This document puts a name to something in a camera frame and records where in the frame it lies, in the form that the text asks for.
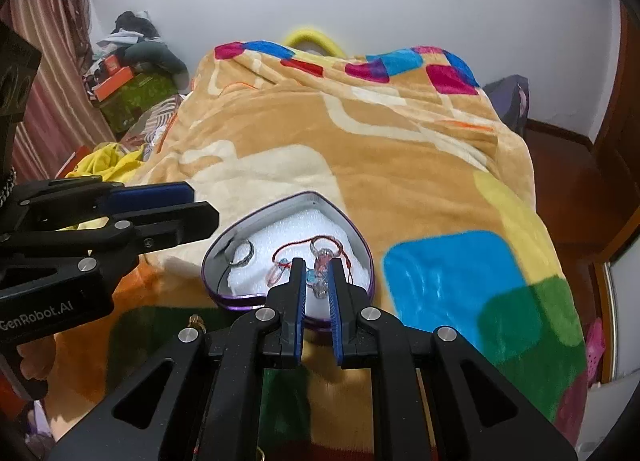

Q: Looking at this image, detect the striped pink curtain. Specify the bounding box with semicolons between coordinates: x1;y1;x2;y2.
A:
0;0;119;182

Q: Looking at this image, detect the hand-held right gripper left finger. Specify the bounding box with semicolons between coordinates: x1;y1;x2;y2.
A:
47;257;308;461

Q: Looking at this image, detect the yellow hoop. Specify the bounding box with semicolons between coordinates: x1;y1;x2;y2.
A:
285;27;346;58

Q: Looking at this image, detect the silver pink charm ring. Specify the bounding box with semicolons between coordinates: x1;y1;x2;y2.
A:
309;238;334;268

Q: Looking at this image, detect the colourful printed fleece blanket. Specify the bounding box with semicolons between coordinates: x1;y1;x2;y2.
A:
54;40;589;461

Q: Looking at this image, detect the green patterned box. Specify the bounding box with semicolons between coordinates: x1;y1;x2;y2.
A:
100;71;177;138

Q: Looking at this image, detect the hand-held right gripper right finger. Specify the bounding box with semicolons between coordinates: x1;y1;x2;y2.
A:
326;257;582;461

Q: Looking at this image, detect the purple bag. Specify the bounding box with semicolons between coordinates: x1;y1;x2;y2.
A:
482;74;530;138

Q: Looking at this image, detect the brown wooden door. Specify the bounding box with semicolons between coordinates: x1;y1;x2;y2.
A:
592;0;640;263

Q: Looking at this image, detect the striped patterned cloth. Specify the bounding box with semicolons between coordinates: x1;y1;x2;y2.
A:
127;95;184;152

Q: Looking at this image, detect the yellow cloth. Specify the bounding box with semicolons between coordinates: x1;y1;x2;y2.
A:
65;142;146;232

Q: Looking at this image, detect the pile of dark clothes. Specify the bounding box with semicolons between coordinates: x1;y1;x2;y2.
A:
96;11;191;80

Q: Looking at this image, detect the red string bracelet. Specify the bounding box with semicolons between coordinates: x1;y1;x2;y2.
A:
272;235;359;288

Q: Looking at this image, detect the clear crystal bead bracelet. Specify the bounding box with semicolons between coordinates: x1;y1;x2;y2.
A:
306;268;331;300

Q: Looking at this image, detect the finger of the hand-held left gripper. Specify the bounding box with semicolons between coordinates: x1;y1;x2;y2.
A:
0;201;221;283
17;180;195;230

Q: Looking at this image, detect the purple heart-shaped tin box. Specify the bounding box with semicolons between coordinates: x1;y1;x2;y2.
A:
201;191;376;328

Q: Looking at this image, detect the white cabinet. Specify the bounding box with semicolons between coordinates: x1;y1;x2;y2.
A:
584;240;640;461

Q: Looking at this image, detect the orange box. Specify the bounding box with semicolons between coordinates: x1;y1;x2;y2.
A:
94;65;135;102

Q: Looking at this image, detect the pink slipper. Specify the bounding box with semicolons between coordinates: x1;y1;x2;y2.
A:
584;318;606;385

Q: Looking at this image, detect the pink translucent ring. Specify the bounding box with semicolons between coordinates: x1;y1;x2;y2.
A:
267;258;289;288

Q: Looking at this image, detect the white foam insert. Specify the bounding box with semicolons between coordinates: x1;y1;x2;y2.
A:
220;207;369;320

